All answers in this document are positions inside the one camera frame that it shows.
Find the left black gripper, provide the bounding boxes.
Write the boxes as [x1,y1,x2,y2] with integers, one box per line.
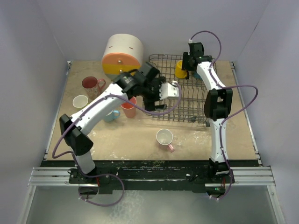
[141,77,167,112]

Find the yellow mug black handle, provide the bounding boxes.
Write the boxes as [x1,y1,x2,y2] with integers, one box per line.
[174,60,190,80]

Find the pink handleless tumbler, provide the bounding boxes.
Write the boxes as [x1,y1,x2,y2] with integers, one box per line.
[121,102,136,118]

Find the light blue mug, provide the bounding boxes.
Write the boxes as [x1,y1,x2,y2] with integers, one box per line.
[103,110,121,123]

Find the pale pink faceted mug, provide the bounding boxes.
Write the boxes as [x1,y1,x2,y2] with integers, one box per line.
[156,129,175,153]

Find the pink floral mug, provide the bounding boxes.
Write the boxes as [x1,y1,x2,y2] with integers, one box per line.
[82,76,106,100]

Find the green faceted mug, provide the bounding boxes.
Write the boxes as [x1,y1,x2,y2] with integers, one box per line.
[72,95,89,109]

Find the teal textured mug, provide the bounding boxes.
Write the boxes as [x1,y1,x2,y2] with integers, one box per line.
[192,72,202,80]

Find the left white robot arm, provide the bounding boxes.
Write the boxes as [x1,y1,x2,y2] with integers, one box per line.
[58,62,179,183]

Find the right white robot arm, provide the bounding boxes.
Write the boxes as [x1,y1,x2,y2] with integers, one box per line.
[182,40,233,182]

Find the round pastel drawer cabinet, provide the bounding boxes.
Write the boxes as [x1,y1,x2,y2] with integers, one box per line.
[101,34,143,80]

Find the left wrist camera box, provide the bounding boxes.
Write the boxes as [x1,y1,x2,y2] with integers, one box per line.
[159,81,181,100]

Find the grey wire dish rack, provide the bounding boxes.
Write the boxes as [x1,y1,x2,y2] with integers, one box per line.
[149,54,210,127]

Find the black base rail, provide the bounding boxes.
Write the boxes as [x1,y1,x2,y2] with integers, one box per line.
[41,160,258,195]

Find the aluminium table frame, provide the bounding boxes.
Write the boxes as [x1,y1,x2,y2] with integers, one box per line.
[28,60,278,187]

